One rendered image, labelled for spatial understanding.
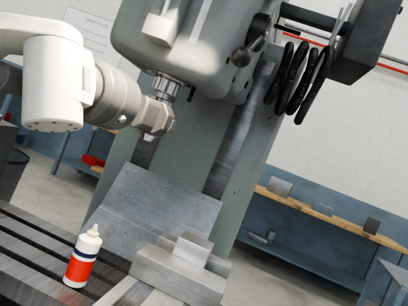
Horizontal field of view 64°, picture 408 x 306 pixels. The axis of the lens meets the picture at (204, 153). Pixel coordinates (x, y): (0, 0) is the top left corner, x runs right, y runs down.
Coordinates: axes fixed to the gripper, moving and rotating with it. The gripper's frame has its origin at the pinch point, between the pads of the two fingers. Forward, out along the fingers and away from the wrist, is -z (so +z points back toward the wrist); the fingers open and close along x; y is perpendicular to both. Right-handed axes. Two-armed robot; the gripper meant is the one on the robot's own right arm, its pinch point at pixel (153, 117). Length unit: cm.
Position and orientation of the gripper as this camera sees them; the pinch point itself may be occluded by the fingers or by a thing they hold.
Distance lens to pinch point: 60.9
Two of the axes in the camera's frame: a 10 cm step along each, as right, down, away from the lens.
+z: -3.8, -1.1, -9.2
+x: -8.5, -3.6, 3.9
